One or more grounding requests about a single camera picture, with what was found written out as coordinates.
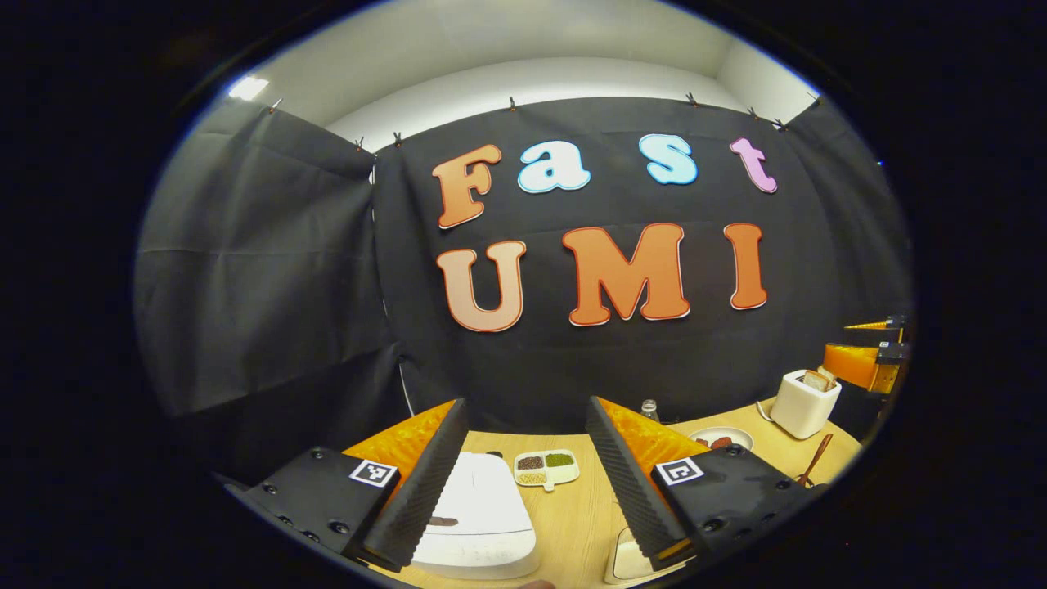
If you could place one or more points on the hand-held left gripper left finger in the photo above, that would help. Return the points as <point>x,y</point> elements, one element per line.
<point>425,483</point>

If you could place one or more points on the white divided dish of grains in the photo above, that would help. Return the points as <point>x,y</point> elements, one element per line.
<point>564,477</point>

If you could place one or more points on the brown wooden spoon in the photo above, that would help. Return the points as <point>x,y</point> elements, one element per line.
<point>818,458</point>

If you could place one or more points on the white rice cooker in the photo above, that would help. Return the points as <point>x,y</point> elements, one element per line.
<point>491,523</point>

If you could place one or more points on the white toaster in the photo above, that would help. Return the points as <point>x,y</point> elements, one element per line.
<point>802,413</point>

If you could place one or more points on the clear plastic rice box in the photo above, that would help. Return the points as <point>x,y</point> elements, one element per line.
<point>622,530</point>

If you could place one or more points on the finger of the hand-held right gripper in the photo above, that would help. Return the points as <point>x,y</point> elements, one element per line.
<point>896,322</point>
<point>851,366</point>

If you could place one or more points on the white round plate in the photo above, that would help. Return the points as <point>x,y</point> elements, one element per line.
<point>736,432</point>

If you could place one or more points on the toast bread slice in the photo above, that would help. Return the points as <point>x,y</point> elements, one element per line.
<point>814,381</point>
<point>828,375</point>

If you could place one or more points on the ceiling light panel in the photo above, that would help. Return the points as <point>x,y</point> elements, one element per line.
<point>248,87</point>

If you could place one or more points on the clear plastic water bottle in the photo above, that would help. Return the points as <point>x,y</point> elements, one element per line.
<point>650,409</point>

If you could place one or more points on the white rice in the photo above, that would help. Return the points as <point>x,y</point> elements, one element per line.
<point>630,560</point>

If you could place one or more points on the black backdrop cloth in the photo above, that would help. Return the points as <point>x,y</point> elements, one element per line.
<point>572,376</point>

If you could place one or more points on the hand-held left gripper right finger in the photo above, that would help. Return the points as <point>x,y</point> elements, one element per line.
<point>626,483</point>

